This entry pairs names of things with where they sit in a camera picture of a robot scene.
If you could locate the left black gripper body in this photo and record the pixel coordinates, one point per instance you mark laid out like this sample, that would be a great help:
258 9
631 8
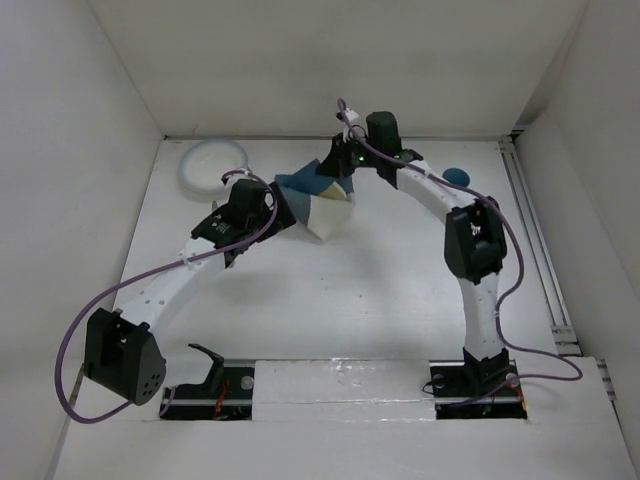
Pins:
282 217

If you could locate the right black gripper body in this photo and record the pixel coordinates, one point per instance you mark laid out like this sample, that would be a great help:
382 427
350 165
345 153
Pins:
352 155

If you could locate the blue beige cloth placemat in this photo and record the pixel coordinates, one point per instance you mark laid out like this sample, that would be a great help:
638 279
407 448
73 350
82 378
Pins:
320 203

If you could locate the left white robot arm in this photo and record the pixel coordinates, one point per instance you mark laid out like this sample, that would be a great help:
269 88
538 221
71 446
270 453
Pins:
121 347

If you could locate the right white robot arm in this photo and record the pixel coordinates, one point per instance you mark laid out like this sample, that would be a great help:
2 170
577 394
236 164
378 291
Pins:
474 243

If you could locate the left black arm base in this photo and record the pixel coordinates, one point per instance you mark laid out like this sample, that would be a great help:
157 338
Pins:
225 393

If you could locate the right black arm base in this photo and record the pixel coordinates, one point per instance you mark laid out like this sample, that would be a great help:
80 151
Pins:
458 397

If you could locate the white blue-rimmed plate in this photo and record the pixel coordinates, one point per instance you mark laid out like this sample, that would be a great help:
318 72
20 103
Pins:
202 167

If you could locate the blue cup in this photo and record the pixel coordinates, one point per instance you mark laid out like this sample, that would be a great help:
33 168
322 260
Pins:
456 176

